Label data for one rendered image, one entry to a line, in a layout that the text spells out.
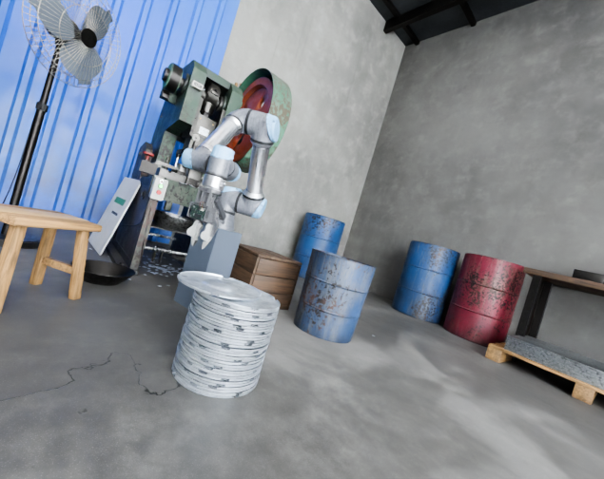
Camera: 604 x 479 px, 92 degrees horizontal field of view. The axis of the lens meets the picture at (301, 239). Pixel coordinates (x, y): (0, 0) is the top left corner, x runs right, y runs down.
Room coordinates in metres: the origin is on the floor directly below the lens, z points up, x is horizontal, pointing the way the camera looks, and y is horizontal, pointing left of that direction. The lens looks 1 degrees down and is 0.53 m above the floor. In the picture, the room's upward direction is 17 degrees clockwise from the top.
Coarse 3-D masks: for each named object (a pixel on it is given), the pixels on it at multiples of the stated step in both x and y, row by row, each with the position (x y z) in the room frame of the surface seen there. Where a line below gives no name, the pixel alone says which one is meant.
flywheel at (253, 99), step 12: (252, 84) 2.51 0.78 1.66; (264, 84) 2.34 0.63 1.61; (252, 96) 2.54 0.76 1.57; (264, 96) 2.37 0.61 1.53; (240, 108) 2.65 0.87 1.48; (252, 108) 2.48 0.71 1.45; (264, 108) 2.32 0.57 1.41; (228, 144) 2.61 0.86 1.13; (240, 144) 2.51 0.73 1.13; (240, 156) 2.38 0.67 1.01
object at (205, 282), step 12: (180, 276) 0.98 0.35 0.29; (192, 276) 1.03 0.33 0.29; (204, 276) 1.08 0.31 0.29; (216, 276) 1.14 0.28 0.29; (192, 288) 0.88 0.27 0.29; (204, 288) 0.92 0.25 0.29; (216, 288) 0.95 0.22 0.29; (228, 288) 0.98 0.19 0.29; (240, 288) 1.06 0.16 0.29; (252, 288) 1.12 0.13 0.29
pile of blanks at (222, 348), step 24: (192, 312) 0.93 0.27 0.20; (216, 312) 0.86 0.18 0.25; (240, 312) 0.86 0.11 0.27; (264, 312) 0.90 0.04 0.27; (192, 336) 0.89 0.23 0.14; (216, 336) 0.85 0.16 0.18; (240, 336) 0.87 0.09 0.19; (264, 336) 0.93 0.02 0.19; (192, 360) 0.86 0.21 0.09; (216, 360) 0.85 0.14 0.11; (240, 360) 0.89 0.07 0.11; (192, 384) 0.86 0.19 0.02; (216, 384) 0.87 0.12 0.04; (240, 384) 0.89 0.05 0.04
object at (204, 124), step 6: (198, 120) 2.12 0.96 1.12; (204, 120) 2.15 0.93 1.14; (210, 120) 2.18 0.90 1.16; (198, 126) 2.13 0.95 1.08; (204, 126) 2.16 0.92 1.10; (210, 126) 2.19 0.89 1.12; (198, 132) 2.14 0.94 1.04; (204, 132) 2.16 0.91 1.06; (210, 132) 2.19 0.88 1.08; (186, 138) 2.18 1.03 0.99; (192, 138) 2.11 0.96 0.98; (198, 138) 2.13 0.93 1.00; (204, 138) 2.17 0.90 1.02; (186, 144) 2.14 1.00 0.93; (192, 144) 2.13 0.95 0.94; (198, 144) 2.12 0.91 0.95
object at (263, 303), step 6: (204, 294) 0.88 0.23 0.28; (264, 294) 1.12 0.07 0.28; (222, 300) 0.86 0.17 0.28; (228, 300) 0.89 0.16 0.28; (234, 300) 0.91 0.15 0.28; (240, 300) 0.93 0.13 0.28; (246, 300) 0.95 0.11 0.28; (252, 300) 0.96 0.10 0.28; (258, 300) 0.99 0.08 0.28; (264, 300) 1.02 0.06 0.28; (270, 300) 1.04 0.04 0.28; (276, 300) 1.07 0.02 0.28; (240, 306) 0.86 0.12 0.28; (246, 306) 0.89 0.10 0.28; (252, 306) 0.91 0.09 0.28; (258, 306) 0.92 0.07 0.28; (264, 306) 0.95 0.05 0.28; (270, 306) 0.97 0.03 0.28; (276, 306) 0.99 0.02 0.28
